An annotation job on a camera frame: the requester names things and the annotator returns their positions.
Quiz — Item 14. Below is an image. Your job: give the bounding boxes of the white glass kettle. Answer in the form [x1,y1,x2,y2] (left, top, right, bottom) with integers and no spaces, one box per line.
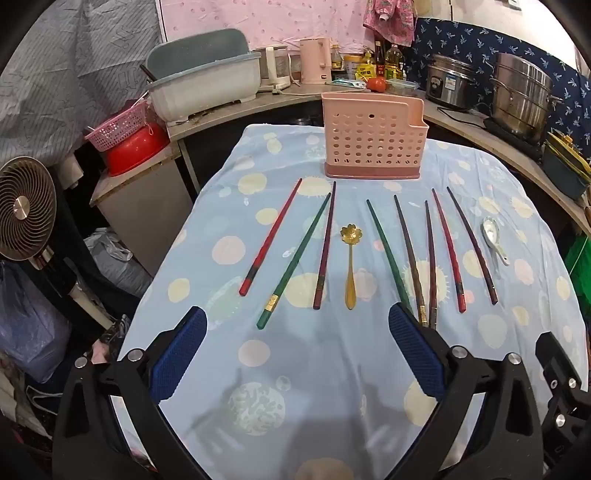
[252,44,293,93]

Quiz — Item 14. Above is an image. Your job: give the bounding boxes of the steel steamer pot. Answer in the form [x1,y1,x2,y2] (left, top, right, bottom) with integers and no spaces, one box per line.
[489,52,564,141]

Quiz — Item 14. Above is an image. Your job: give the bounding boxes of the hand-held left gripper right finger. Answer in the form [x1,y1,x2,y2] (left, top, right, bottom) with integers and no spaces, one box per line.
[388,302,546,480]

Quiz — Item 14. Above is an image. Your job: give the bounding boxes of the grey plastic bag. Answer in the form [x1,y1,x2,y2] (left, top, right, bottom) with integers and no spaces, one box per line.
[83,228,153,296]

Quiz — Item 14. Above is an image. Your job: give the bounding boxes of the pink plastic basket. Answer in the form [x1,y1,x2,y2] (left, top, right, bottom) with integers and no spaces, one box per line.
[84,99,151,152]

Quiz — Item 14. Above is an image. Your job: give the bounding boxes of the black power cable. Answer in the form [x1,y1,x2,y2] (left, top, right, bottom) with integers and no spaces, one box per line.
[436,107,491,126]

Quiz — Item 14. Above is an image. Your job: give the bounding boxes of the steel rice cooker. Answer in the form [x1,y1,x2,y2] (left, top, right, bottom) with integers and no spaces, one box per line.
[425,54,478,112]

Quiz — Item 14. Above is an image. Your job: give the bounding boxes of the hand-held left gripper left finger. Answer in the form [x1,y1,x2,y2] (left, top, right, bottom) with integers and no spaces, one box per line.
[53,305,208,480]

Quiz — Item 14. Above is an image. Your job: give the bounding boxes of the blue plastic bag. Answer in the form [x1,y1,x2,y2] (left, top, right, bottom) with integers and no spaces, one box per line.
[0,261,72,384]

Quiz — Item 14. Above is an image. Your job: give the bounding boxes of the blue dotted tablecloth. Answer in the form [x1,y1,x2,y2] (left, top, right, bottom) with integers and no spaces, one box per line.
[111,122,589,480]

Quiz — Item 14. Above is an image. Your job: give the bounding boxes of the red plastic basin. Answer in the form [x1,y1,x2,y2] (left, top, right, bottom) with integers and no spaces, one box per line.
[105,122,171,177]

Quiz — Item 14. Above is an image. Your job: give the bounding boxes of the gold flower spoon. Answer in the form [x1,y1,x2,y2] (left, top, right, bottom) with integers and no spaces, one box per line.
[339,224,368,310]

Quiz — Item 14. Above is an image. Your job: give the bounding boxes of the corner kitchen counter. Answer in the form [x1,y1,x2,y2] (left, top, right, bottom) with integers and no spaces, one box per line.
[90,85,591,236]

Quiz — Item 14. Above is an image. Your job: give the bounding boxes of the cooking oil bottle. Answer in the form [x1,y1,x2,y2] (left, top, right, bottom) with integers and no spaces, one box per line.
[385,44,404,81]

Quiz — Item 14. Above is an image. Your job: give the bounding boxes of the white ceramic spoon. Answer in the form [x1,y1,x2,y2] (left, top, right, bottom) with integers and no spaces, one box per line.
[481,217,511,267]

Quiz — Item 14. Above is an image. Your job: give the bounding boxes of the dark brown chopstick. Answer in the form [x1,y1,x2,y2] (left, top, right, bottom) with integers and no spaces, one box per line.
[424,200,438,329]
[446,186,500,305]

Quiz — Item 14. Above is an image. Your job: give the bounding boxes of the green plastic bag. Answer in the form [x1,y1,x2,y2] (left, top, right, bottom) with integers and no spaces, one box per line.
[563,235,591,296]

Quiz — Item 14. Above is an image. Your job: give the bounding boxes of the stack of yellow green bowls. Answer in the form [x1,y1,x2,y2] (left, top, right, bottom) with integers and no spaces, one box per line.
[540,129,591,199]

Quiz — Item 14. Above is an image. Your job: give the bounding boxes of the black induction cooker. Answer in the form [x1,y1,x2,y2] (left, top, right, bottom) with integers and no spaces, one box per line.
[482,115,546,160]

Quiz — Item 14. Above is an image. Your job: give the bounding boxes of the pink electric kettle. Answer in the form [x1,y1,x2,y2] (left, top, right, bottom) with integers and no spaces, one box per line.
[299,38,334,86]

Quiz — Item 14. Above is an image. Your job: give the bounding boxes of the pink perforated utensil holder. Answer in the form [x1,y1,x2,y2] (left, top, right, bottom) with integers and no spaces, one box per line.
[321,92,429,180]

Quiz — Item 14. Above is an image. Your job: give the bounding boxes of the grey-blue dish drainer box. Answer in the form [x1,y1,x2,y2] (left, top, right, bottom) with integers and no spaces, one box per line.
[145,28,263,127]

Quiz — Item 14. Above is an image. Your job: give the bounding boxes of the pink dotted curtain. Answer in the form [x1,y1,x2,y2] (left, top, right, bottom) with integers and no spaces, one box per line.
[157,0,377,54]

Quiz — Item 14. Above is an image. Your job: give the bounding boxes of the red chopstick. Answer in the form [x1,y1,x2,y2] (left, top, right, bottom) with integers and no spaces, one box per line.
[238,178,303,297]
[431,188,467,313]

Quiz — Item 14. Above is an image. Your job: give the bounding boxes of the grey striped curtain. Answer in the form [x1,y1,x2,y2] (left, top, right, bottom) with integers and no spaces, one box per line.
[0,0,162,162]

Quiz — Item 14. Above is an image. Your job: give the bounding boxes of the grey kettle power cord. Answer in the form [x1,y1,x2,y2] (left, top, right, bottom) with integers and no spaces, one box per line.
[272,87,325,99]

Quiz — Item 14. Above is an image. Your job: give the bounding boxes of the green chopstick with gold band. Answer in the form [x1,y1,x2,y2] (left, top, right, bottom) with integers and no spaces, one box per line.
[257,192,332,331]

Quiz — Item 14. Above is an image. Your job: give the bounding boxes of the pink floral garment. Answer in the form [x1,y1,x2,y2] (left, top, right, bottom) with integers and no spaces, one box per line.
[362,0,416,47]

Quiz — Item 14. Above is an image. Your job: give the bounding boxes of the dark purple chopstick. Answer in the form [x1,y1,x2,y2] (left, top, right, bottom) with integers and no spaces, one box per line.
[312,181,337,310]

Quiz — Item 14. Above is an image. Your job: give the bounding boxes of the plain green chopstick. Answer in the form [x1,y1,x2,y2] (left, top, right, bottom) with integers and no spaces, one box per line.
[366,199,414,311]

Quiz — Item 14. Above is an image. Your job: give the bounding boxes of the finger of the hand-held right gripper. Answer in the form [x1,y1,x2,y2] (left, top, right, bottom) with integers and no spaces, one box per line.
[534,331,591,428]

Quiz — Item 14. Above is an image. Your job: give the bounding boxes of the navy patterned cloth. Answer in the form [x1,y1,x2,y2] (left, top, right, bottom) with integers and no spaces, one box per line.
[406,17,585,144]

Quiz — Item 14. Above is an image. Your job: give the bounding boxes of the round electric fan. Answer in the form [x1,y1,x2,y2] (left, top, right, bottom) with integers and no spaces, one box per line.
[0,156,58,271]

